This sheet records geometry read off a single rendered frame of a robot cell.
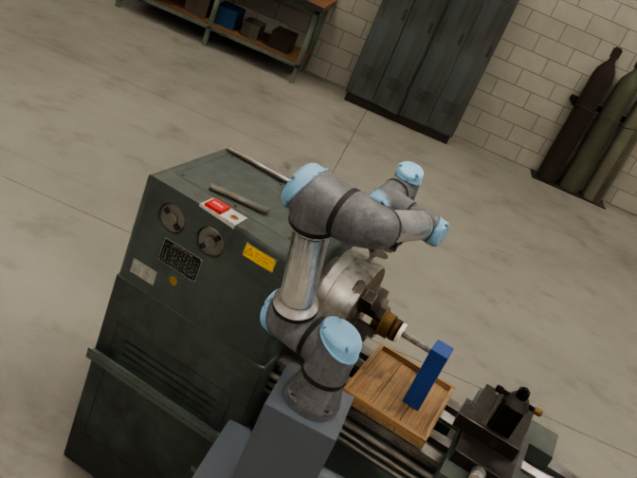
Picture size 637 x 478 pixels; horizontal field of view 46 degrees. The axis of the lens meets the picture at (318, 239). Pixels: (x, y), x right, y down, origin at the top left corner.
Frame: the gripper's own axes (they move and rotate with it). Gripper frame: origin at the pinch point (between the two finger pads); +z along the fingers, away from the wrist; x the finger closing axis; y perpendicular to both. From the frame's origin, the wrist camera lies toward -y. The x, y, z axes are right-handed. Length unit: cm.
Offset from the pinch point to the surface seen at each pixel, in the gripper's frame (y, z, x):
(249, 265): -29.7, 11.5, -18.9
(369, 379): 15.8, 45.0, -6.7
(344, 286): -3.2, 14.0, -4.6
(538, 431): 72, 48, 15
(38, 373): -110, 130, -33
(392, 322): 14.0, 24.4, 2.0
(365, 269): -1.1, 12.1, 4.4
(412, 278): -18, 217, 215
